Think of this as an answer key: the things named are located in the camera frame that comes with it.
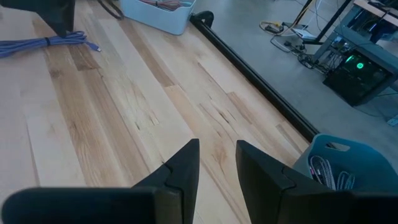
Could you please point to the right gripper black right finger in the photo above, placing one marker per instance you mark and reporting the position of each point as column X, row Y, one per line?
column 295, row 205

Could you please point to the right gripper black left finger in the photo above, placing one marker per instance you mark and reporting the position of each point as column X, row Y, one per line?
column 124, row 205

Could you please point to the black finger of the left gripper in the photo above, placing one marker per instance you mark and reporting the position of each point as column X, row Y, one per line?
column 49, row 12

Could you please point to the teal plastic bin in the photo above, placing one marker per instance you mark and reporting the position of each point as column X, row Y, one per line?
column 367, row 161

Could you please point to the white plastic bin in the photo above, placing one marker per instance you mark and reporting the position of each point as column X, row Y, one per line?
column 155, row 17

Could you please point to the black computer tower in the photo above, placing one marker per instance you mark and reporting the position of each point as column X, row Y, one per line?
column 357, row 77

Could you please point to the grey workshop desk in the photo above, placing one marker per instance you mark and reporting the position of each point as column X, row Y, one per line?
column 373, row 46

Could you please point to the black aluminium table frame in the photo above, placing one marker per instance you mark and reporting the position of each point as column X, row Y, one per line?
column 248, row 74

